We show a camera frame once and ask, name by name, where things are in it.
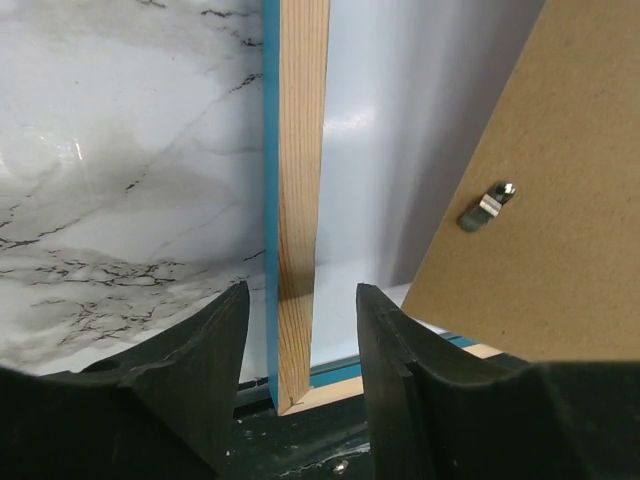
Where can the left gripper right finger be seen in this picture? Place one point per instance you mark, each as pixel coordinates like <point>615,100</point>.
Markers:
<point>436,411</point>

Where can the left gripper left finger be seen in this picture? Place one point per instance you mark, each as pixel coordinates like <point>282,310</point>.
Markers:
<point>159,410</point>

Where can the brown fibreboard backing board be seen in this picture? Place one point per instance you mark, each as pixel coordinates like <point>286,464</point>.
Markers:
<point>538,252</point>

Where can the blue wooden picture frame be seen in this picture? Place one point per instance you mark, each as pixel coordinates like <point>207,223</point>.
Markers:
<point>296,47</point>

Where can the glossy plant photo board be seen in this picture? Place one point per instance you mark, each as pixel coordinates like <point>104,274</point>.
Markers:
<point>410,88</point>

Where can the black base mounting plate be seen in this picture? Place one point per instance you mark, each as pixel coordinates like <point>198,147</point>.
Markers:
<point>325,436</point>

